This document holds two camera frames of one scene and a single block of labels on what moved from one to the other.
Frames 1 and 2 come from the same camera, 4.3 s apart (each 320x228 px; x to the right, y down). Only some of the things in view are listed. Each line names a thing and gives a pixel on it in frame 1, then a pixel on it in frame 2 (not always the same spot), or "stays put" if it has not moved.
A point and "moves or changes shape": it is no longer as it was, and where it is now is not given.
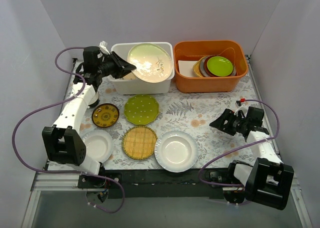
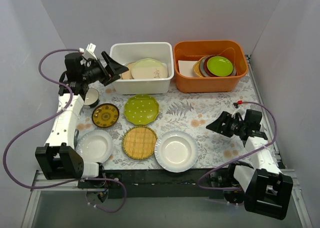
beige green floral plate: x=153 y=62 moves or changes shape
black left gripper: x=116 y=65 → x=106 y=70
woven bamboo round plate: x=139 y=143 stays put
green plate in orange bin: x=220 y=65 stays put
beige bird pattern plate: x=130 y=76 stays put
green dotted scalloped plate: x=141 y=109 stays put
